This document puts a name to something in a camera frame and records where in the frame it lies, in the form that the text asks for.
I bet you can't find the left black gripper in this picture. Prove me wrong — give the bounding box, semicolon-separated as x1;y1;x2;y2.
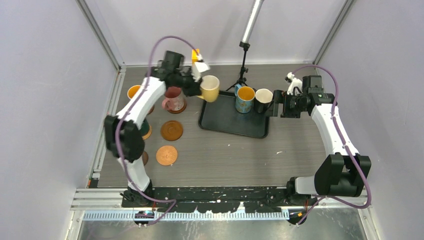
173;67;203;98

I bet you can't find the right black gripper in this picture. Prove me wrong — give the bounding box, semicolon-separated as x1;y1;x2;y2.
265;89;307;119

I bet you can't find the cream yellow mug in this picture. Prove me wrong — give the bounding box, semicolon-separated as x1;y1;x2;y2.
197;75;220;103

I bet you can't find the pink ghost mug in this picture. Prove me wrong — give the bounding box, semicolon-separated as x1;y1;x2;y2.
162;86;185;111

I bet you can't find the floral white mug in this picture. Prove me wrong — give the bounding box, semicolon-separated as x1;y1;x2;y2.
127;85;141;100

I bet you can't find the rattan coaster front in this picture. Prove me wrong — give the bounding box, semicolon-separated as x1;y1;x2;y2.
142;125;152;140

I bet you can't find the rattan coaster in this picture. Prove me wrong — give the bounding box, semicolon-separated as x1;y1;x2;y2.
155;145;178;166
142;125;152;140

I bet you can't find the dark brown wooden coaster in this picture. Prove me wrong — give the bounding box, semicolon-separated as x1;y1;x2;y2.
141;151;149;166

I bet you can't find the dark green mug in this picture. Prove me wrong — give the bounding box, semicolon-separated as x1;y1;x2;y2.
139;118;149;136

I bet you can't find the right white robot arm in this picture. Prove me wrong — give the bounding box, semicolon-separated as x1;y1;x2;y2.
274;72;372;205

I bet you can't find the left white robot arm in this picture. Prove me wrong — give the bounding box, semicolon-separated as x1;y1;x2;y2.
104;50;210;207

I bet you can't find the black white-inside mug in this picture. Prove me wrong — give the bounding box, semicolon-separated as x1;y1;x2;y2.
253;88;274;114

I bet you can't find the toy brick tower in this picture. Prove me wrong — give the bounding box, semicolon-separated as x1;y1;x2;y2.
191;48;200;65

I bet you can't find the blue patterned mug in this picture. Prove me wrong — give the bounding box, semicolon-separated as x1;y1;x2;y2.
234;84;255;114

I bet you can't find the black serving tray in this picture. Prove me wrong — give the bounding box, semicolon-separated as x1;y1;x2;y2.
198;90;270;139

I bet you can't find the black tripod stand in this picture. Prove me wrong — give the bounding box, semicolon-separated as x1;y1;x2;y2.
226;41;250;91

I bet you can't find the silver metal pole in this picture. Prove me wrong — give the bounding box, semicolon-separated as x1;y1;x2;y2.
240;0;264;44

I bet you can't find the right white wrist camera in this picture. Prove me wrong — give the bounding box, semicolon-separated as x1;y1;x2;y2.
285;72;303;96

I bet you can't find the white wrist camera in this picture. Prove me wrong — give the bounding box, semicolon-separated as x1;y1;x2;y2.
285;72;303;96
191;54;210;82

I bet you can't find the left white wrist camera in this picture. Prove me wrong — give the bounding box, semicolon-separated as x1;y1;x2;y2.
191;54;210;82

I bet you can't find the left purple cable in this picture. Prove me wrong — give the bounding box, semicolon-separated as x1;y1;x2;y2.
114;35;200;227

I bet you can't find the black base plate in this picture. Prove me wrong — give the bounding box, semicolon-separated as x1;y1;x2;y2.
121;186;317;214

